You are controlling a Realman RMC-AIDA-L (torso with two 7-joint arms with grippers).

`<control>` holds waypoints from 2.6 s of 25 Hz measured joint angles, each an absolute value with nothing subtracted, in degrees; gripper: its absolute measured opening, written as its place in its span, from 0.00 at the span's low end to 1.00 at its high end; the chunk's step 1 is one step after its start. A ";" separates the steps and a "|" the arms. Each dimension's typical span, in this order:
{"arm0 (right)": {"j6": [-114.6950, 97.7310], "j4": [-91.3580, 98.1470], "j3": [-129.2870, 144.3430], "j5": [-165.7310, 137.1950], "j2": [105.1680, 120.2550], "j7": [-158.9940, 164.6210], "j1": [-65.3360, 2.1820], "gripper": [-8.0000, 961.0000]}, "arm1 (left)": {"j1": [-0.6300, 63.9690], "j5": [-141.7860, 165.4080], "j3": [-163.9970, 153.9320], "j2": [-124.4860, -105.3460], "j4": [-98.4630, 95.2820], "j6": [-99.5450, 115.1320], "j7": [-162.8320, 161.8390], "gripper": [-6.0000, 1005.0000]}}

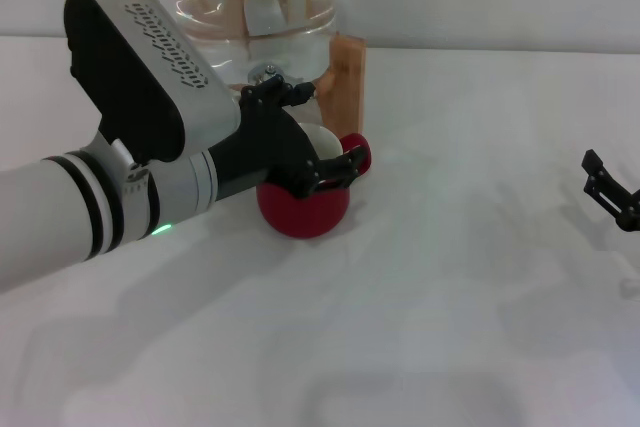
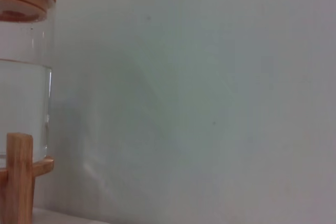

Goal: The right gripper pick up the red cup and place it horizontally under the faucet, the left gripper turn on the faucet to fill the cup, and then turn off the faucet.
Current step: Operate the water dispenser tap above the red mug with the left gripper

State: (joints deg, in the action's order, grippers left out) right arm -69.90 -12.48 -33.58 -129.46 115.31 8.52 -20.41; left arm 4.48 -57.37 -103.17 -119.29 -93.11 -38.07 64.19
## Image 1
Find red ceramic cup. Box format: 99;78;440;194
255;122;374;240

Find glass water dispenser jar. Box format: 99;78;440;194
164;0;339;89

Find wooden dispenser stand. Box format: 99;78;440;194
313;34;368;137

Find chrome faucet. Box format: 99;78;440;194
247;62;290;87

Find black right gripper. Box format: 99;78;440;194
581;149;640;231

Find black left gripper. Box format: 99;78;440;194
209;74;369;200

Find silver black wrist camera box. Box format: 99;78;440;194
63;0;242;164

